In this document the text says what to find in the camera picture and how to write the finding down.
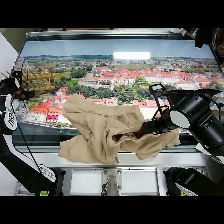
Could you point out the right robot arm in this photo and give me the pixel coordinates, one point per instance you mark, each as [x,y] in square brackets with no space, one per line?
[203,116]

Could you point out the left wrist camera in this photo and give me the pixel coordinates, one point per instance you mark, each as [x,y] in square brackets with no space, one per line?
[16,74]

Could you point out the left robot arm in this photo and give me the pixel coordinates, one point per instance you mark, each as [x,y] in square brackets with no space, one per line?
[16,160]

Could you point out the beige garment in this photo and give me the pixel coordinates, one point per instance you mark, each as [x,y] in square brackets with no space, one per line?
[100,133]

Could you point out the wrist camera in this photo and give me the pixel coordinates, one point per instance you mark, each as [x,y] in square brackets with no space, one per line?
[159,96]
[16,74]

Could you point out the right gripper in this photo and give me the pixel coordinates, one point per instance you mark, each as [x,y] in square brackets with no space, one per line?
[157,126]

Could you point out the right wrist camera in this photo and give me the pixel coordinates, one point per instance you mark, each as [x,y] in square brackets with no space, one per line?
[159,96]

